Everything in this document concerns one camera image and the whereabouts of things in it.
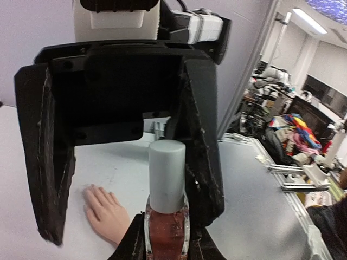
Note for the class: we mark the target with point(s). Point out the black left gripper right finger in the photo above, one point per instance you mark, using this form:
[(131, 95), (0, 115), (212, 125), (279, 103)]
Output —
[(201, 244)]

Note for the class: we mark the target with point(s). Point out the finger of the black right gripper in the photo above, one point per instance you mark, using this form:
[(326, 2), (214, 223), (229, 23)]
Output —
[(194, 122), (49, 169)]

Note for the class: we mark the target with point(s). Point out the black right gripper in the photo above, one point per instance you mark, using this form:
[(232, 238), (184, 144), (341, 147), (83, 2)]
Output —
[(104, 90)]

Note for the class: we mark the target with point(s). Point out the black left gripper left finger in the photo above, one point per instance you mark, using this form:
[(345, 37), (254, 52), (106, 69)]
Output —
[(132, 246)]

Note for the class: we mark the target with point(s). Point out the red nail polish bottle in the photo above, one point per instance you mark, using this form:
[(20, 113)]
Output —
[(167, 220)]

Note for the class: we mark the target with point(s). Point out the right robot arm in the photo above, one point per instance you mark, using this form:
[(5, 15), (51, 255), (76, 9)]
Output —
[(146, 20)]

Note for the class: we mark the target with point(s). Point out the mannequin hand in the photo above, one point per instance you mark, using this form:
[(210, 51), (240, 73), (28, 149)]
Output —
[(107, 217)]

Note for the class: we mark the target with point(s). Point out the colourful clothes pile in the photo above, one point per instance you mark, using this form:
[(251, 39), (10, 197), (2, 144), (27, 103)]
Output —
[(294, 135)]

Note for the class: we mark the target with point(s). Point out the ceiling light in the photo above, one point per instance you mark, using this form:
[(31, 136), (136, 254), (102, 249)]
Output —
[(308, 19)]

